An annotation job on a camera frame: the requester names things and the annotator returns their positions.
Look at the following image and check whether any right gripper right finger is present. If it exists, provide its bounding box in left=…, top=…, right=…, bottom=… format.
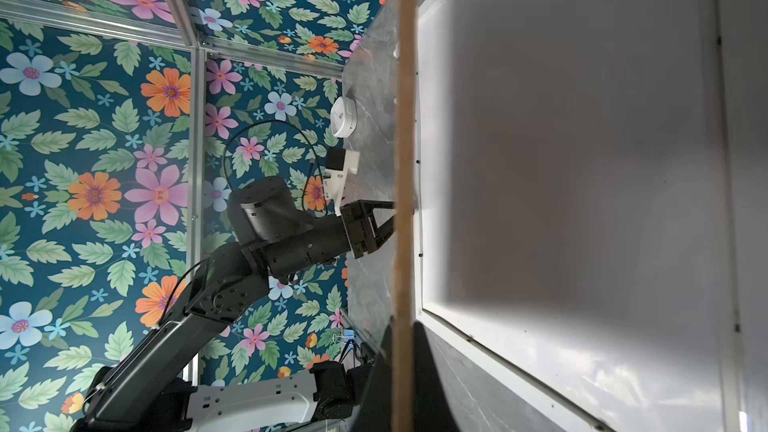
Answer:
left=413, top=322, right=459, bottom=432

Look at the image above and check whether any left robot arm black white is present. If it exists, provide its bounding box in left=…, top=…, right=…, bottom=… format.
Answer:
left=74, top=176, right=394, bottom=431

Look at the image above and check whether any white picture frame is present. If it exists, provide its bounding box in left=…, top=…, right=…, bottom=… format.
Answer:
left=413, top=0, right=768, bottom=432

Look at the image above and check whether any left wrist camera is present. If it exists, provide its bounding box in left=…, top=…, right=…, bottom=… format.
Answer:
left=322, top=148, right=360, bottom=216

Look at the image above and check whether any brown cardboard backing board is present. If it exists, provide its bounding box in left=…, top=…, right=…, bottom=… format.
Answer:
left=391, top=0, right=418, bottom=431

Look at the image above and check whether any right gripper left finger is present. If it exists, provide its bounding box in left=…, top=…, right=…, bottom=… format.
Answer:
left=351, top=326, right=392, bottom=432

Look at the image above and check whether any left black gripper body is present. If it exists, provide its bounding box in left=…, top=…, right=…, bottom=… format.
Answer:
left=341, top=200, right=376, bottom=259

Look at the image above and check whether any white round device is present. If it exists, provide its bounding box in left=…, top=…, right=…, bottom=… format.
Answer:
left=330, top=96, right=358, bottom=139

